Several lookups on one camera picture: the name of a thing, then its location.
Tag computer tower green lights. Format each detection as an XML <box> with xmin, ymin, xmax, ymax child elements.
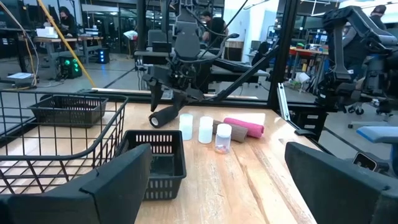
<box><xmin>59</xmin><ymin>55</ymin><xmax>83</xmax><ymax>80</ymax></box>

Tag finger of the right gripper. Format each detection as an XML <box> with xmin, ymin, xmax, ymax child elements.
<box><xmin>172</xmin><ymin>90</ymin><xmax>205</xmax><ymax>110</ymax></box>
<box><xmin>149</xmin><ymin>80</ymin><xmax>165</xmax><ymax>113</ymax></box>

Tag black frame post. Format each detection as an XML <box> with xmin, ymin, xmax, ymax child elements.
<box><xmin>267</xmin><ymin>0</ymin><xmax>300</xmax><ymax>108</ymax></box>

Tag black wire basket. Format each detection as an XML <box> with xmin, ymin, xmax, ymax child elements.
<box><xmin>0</xmin><ymin>89</ymin><xmax>129</xmax><ymax>195</ymax></box>

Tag computer tower blue lights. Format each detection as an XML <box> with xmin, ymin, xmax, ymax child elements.
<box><xmin>96</xmin><ymin>47</ymin><xmax>110</xmax><ymax>65</ymax></box>

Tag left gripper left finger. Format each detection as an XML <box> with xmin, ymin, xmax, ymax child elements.
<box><xmin>0</xmin><ymin>142</ymin><xmax>153</xmax><ymax>224</ymax></box>

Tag blue padded chair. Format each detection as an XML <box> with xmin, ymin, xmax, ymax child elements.
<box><xmin>356</xmin><ymin>126</ymin><xmax>398</xmax><ymax>177</ymax></box>

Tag black drawer box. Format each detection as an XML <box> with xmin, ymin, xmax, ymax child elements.
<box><xmin>290</xmin><ymin>108</ymin><xmax>329</xmax><ymax>141</ymax></box>

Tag yellow diagonal cable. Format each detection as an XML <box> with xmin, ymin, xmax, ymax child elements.
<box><xmin>36</xmin><ymin>0</ymin><xmax>98</xmax><ymax>88</ymax></box>

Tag clear pill bottle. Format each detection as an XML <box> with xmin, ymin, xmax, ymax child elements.
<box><xmin>214</xmin><ymin>123</ymin><xmax>233</xmax><ymax>155</ymax></box>

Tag pink bandage roll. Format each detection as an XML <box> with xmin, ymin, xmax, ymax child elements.
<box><xmin>223</xmin><ymin>117</ymin><xmax>266</xmax><ymax>139</ymax></box>

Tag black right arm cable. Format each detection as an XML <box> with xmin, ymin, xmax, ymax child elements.
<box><xmin>178</xmin><ymin>32</ymin><xmax>241</xmax><ymax>65</ymax></box>

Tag person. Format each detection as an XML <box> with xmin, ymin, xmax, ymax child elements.
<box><xmin>200</xmin><ymin>11</ymin><xmax>230</xmax><ymax>44</ymax></box>
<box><xmin>369</xmin><ymin>4</ymin><xmax>388</xmax><ymax>32</ymax></box>
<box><xmin>57</xmin><ymin>6</ymin><xmax>78</xmax><ymax>40</ymax></box>

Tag white box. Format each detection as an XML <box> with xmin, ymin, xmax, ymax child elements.
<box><xmin>35</xmin><ymin>26</ymin><xmax>59</xmax><ymax>39</ymax></box>

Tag wooden desk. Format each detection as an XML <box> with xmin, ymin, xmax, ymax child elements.
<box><xmin>32</xmin><ymin>36</ymin><xmax>78</xmax><ymax>68</ymax></box>

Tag black bandage roll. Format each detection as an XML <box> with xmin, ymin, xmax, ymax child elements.
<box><xmin>148</xmin><ymin>105</ymin><xmax>182</xmax><ymax>129</ymax></box>

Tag brown bandage roll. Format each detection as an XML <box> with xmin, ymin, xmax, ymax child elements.
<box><xmin>212</xmin><ymin>119</ymin><xmax>249</xmax><ymax>144</ymax></box>

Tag black office chair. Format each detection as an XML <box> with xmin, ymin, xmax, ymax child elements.
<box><xmin>315</xmin><ymin>5</ymin><xmax>398</xmax><ymax>116</ymax></box>

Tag black diagonal frame strut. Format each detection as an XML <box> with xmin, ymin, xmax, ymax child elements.
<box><xmin>214</xmin><ymin>46</ymin><xmax>279</xmax><ymax>102</ymax></box>

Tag aluminium rail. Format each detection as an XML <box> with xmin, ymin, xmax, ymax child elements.
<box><xmin>277</xmin><ymin>82</ymin><xmax>292</xmax><ymax>122</ymax></box>

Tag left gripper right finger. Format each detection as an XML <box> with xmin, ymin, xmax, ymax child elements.
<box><xmin>284</xmin><ymin>141</ymin><xmax>398</xmax><ymax>224</ymax></box>

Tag white opaque bottle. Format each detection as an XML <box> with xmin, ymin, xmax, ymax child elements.
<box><xmin>178</xmin><ymin>113</ymin><xmax>194</xmax><ymax>141</ymax></box>
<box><xmin>198</xmin><ymin>116</ymin><xmax>215</xmax><ymax>145</ymax></box>

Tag black plastic slotted bin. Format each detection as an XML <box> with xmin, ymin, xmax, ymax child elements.
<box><xmin>27</xmin><ymin>95</ymin><xmax>109</xmax><ymax>129</ymax></box>
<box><xmin>114</xmin><ymin>129</ymin><xmax>188</xmax><ymax>201</ymax></box>

